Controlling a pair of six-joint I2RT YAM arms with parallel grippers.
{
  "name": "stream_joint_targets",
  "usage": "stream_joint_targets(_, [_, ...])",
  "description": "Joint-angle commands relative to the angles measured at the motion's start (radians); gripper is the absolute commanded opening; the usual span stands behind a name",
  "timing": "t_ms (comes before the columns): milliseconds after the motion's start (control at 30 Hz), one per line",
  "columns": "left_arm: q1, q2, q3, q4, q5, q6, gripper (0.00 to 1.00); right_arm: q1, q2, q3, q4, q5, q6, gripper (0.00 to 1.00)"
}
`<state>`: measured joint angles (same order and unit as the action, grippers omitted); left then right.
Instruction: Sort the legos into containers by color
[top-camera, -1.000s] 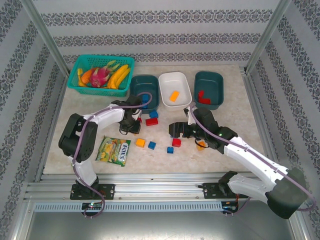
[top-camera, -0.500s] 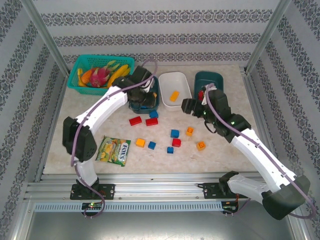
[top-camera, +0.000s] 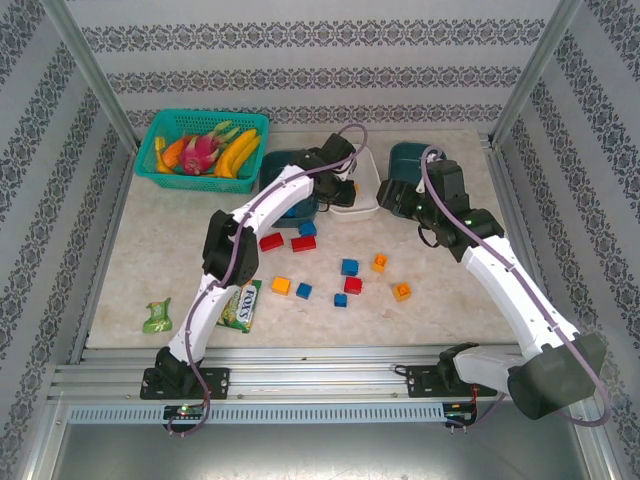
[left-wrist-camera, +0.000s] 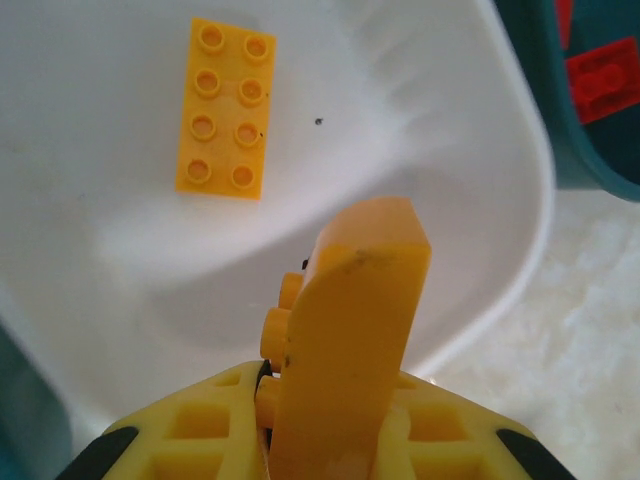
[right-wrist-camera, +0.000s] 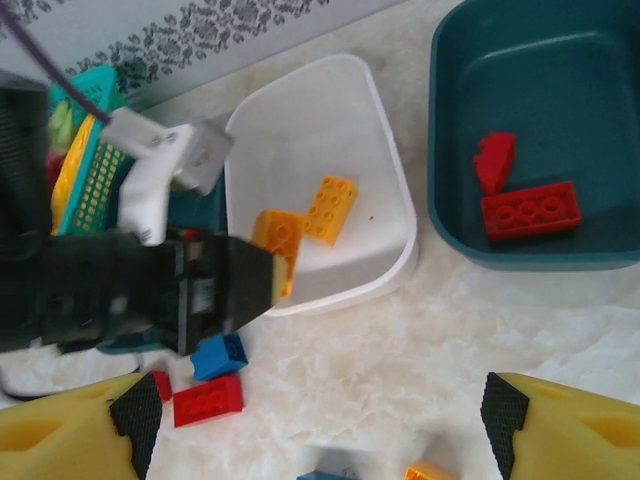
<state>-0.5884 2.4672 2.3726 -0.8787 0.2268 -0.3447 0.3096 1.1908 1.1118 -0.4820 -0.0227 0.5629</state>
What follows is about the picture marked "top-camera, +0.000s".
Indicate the red lego brick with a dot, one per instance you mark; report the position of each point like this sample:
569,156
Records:
271,241
303,243
353,285

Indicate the blue lego brick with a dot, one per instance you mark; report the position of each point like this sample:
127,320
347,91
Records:
291,213
350,266
303,290
340,300
307,228

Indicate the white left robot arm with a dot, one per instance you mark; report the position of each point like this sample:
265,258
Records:
280,195

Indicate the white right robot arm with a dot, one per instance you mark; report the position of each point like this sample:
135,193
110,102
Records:
500,280

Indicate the white plastic container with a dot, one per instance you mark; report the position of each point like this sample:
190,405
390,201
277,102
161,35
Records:
367,200

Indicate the dark green plastic container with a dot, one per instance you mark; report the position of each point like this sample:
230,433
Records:
400,155
272,167

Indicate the yellow toy banana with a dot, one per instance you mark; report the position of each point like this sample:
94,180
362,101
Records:
232,155
247,155

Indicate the pink toy dragon fruit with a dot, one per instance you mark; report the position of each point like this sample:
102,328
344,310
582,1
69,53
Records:
197,152

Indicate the teal plastic mesh basket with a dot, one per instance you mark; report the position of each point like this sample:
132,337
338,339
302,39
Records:
200,184

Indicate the green Fox's candy packet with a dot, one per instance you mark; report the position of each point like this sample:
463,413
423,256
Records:
242,307

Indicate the orange toy fruit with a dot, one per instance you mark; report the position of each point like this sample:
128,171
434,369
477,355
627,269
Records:
172,151

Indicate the small yellow toy fruit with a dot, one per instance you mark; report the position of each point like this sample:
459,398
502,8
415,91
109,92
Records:
160,152

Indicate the small circuit board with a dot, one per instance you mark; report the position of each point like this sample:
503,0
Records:
185,411
461,412

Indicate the green snack packet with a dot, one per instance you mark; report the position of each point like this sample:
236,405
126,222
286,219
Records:
157,316

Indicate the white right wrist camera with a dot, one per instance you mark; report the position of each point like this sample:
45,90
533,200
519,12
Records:
421,186

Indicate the aluminium side rail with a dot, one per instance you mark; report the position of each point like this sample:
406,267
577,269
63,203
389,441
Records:
497,170
105,250

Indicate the aluminium frame post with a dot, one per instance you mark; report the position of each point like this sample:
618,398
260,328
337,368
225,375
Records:
535,70
90,70

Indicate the aluminium front rail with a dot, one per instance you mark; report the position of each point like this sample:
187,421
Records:
320,375

